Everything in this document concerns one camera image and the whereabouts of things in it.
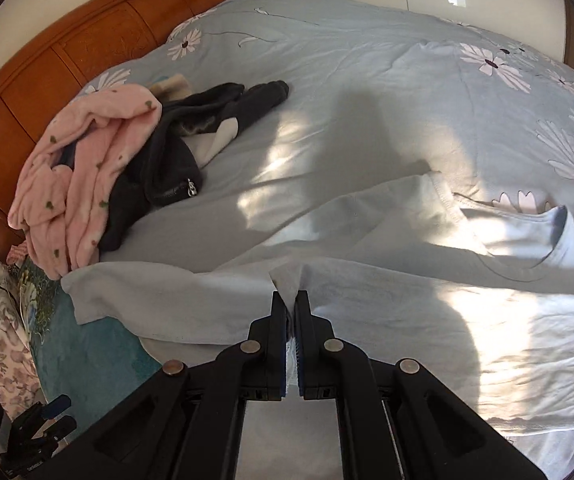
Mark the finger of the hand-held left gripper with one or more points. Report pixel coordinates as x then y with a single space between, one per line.
64 425
58 405

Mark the teal patterned blanket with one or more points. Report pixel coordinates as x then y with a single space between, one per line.
97 350

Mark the green floral sheet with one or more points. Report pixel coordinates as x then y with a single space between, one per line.
34 300

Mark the beige cloth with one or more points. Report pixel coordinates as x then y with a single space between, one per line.
169 86

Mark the black fleece jacket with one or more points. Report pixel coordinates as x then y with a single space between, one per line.
167 160

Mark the pink floral cloth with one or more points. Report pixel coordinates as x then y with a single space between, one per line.
2 350

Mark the wooden headboard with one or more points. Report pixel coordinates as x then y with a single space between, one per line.
67 60

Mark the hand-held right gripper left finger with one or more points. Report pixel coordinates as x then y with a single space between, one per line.
283 360

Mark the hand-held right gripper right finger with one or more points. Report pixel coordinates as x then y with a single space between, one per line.
301 360

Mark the light blue floral duvet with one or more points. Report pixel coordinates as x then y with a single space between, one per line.
367 85

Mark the white t-shirt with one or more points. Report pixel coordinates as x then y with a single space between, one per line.
392 270

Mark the pink spotted pajama garment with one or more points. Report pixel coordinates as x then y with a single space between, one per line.
92 160

